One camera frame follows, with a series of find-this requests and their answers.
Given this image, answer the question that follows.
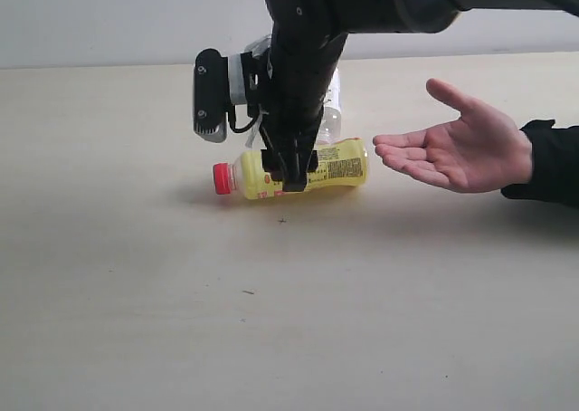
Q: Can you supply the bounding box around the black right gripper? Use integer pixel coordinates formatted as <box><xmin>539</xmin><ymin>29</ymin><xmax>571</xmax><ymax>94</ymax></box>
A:
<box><xmin>261</xmin><ymin>0</ymin><xmax>398</xmax><ymax>191</ymax></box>

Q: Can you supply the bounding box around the yellow juice bottle red cap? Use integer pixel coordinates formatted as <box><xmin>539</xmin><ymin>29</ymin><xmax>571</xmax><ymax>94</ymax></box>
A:
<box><xmin>213</xmin><ymin>138</ymin><xmax>368</xmax><ymax>200</ymax></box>

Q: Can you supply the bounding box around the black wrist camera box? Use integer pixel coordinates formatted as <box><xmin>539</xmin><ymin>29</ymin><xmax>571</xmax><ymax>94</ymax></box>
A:
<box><xmin>193</xmin><ymin>48</ymin><xmax>231</xmax><ymax>143</ymax></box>

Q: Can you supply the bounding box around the person's open bare hand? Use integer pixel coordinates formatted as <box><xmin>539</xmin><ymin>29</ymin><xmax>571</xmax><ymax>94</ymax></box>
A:
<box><xmin>373</xmin><ymin>79</ymin><xmax>533</xmax><ymax>194</ymax></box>

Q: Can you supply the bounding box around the white bottle green apple label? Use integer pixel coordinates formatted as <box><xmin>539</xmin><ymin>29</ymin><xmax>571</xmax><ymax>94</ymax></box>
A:
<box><xmin>317</xmin><ymin>69</ymin><xmax>342</xmax><ymax>145</ymax></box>

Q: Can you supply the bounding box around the black sleeved forearm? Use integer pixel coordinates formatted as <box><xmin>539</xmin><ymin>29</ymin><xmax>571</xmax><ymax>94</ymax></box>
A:
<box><xmin>500</xmin><ymin>119</ymin><xmax>579</xmax><ymax>208</ymax></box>

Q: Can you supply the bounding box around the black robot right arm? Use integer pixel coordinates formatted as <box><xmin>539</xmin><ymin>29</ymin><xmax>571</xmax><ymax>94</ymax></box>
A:
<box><xmin>260</xmin><ymin>0</ymin><xmax>578</xmax><ymax>192</ymax></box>

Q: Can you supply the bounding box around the black camera cable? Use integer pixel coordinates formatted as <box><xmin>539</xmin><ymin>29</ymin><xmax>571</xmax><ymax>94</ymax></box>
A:
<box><xmin>228</xmin><ymin>105</ymin><xmax>272</xmax><ymax>135</ymax></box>

